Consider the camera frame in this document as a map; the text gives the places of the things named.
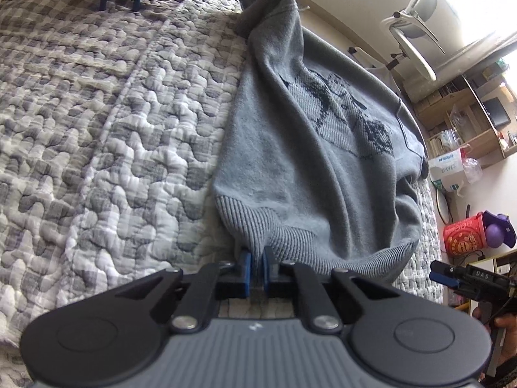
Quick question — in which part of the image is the white round disc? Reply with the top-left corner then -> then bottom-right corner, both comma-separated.
434,188 -> 451,227

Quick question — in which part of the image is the white office chair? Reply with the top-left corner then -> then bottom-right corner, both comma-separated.
348,0 -> 445,82

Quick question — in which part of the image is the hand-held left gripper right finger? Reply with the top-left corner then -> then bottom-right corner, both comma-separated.
262,246 -> 398,334

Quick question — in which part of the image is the grey knit sweater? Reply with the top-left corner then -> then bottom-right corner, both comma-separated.
212,0 -> 429,286

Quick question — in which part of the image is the black monitor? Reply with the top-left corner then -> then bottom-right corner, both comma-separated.
482,98 -> 512,128

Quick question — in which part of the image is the clear plastic bag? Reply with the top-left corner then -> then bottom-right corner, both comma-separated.
460,143 -> 483,187

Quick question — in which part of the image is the purple cap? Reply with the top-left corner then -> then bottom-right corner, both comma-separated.
482,210 -> 517,250

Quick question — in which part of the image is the grey checked quilted blanket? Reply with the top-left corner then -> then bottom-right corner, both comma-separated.
0,0 -> 445,388

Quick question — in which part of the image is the grey curtain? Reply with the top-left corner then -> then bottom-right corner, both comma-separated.
438,28 -> 517,69

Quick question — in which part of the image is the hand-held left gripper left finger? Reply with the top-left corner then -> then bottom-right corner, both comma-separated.
111,250 -> 253,334

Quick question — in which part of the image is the red printed bucket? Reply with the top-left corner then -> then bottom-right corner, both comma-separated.
443,212 -> 491,257

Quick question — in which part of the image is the wooden shelf unit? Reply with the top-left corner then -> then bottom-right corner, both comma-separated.
414,62 -> 517,170

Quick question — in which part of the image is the person's right hand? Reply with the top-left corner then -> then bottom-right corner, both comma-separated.
472,306 -> 517,370

